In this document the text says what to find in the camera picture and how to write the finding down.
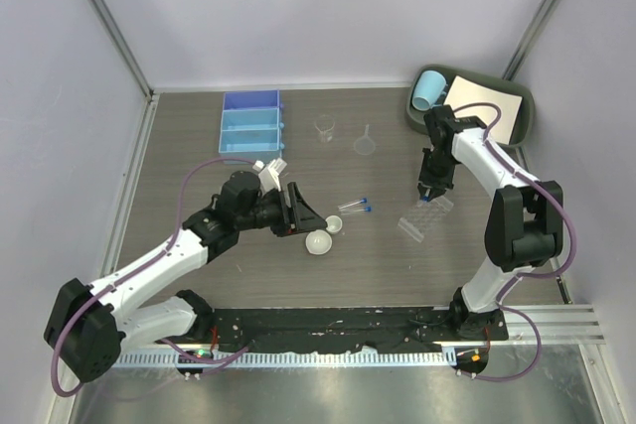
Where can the dark green plastic tray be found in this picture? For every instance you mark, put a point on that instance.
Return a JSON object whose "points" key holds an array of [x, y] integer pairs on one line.
{"points": [[509, 106]]}

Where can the clear glass beaker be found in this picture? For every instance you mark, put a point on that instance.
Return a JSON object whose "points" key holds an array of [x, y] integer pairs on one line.
{"points": [[325, 125]]}

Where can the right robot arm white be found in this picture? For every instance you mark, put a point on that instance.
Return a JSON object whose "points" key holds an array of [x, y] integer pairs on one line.
{"points": [[526, 221]]}

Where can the light blue mug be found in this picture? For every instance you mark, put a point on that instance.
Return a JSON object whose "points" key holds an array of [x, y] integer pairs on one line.
{"points": [[428, 90]]}

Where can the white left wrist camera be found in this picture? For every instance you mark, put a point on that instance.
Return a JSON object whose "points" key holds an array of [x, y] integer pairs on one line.
{"points": [[269, 174]]}

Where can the white ceramic crucible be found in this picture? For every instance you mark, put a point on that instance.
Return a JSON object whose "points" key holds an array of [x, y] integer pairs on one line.
{"points": [[334, 224]]}

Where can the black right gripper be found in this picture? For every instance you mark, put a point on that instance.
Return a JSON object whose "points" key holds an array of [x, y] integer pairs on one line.
{"points": [[439, 186]]}

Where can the clear acrylic test tube rack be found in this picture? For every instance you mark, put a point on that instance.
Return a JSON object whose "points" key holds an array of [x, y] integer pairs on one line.
{"points": [[421, 219]]}

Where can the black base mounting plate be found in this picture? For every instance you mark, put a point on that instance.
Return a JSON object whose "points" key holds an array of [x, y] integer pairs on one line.
{"points": [[340, 330]]}

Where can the translucent plastic funnel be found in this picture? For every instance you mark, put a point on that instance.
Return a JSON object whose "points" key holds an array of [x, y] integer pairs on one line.
{"points": [[365, 145]]}

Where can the white slotted cable duct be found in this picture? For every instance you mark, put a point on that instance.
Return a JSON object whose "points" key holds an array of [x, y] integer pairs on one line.
{"points": [[158, 357]]}

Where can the blue three-compartment organizer bin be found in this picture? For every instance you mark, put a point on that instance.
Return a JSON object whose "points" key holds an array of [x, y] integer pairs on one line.
{"points": [[251, 126]]}

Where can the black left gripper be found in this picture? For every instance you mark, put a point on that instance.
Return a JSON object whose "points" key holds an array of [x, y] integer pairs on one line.
{"points": [[304, 216]]}

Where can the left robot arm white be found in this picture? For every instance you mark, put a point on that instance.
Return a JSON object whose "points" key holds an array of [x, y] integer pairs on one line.
{"points": [[91, 325]]}

